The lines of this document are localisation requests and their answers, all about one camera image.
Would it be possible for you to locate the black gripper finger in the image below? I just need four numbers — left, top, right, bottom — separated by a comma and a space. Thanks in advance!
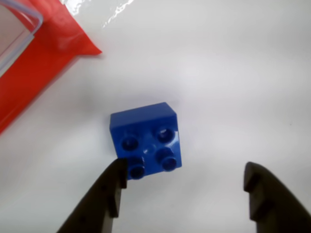
56, 157, 129, 233
243, 162, 311, 233

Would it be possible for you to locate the blue lego brick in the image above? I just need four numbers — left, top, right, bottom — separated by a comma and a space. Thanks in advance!
108, 101, 183, 181

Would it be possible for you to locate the red tape frame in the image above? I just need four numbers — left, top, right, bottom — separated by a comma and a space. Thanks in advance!
0, 0, 103, 135

